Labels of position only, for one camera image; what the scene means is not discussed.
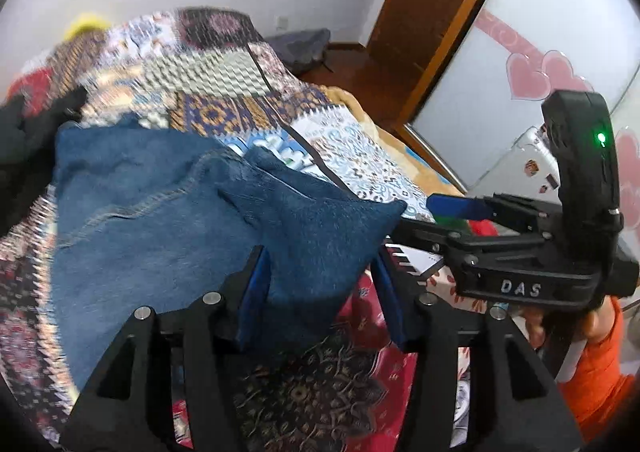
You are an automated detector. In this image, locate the patchwork patterned quilt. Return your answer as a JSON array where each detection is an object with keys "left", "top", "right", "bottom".
[{"left": 1, "top": 8, "right": 428, "bottom": 442}]

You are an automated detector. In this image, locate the person's right hand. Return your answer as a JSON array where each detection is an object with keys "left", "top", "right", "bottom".
[{"left": 522, "top": 296, "right": 618, "bottom": 350}]

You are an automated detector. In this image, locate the black folded garment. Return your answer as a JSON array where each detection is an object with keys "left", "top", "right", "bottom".
[{"left": 0, "top": 86, "right": 88, "bottom": 236}]

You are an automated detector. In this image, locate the white wardrobe sliding door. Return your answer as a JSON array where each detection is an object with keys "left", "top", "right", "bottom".
[{"left": 409, "top": 0, "right": 640, "bottom": 193}]

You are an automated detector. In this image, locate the blue denim jacket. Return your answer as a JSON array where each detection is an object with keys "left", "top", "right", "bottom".
[{"left": 50, "top": 119, "right": 406, "bottom": 386}]

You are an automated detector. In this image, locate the white wall socket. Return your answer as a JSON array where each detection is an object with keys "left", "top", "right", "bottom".
[{"left": 276, "top": 16, "right": 288, "bottom": 30}]

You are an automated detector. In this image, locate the grey blue backpack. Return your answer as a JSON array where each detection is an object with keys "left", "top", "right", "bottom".
[{"left": 266, "top": 28, "right": 331, "bottom": 76}]

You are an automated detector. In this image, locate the white suitcase with stickers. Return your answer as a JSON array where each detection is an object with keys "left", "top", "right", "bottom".
[{"left": 466, "top": 127, "right": 560, "bottom": 204}]

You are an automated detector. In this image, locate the orange sleeved forearm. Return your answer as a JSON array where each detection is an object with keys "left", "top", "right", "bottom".
[{"left": 559, "top": 297, "right": 639, "bottom": 442}]

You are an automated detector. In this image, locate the yellow curved headboard pad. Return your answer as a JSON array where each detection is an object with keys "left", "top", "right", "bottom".
[{"left": 64, "top": 13, "right": 112, "bottom": 41}]

